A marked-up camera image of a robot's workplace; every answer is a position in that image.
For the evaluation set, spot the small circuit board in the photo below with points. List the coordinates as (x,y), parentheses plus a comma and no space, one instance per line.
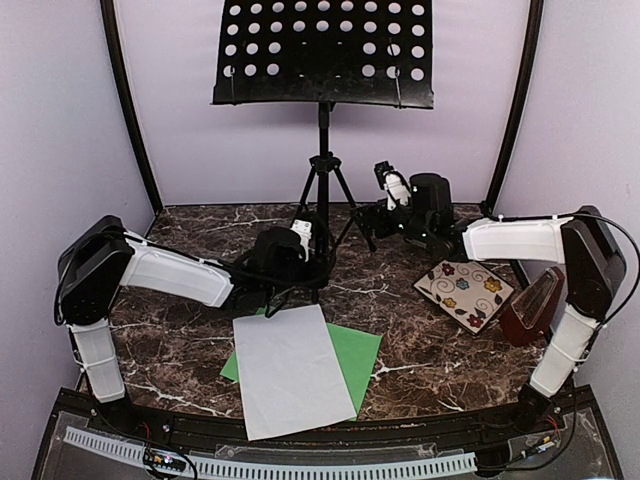
(163,463)

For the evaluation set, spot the left black frame post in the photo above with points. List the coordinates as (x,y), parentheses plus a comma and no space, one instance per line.
(126,100)

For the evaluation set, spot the black front rail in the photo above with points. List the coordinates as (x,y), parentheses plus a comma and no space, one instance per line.
(483,429)

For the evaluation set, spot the square floral plate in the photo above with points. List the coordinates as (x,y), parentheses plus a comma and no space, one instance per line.
(466,291)

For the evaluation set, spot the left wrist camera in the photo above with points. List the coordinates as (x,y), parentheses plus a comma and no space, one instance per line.
(303,229)

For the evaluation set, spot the black music stand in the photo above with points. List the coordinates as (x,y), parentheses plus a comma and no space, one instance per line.
(326,53)

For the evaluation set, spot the dark red wooden metronome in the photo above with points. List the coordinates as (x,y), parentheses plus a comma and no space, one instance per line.
(528,317)

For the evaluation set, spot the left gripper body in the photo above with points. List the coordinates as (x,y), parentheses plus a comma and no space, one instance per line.
(317,274)

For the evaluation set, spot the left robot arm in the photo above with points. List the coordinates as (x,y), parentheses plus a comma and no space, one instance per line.
(108,257)

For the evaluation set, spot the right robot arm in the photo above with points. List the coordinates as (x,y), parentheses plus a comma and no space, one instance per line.
(420,209)

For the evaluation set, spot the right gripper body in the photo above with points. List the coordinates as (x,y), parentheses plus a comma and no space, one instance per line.
(384,229)

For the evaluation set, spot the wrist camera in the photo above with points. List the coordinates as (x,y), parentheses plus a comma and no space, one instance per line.
(303,229)
(393,183)

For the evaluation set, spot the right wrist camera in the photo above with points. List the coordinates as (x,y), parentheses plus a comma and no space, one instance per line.
(393,183)

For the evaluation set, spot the white sheet music paper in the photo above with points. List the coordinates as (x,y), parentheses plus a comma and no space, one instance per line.
(295,372)

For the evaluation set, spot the white slotted cable duct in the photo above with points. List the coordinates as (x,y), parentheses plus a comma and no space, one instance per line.
(259,463)

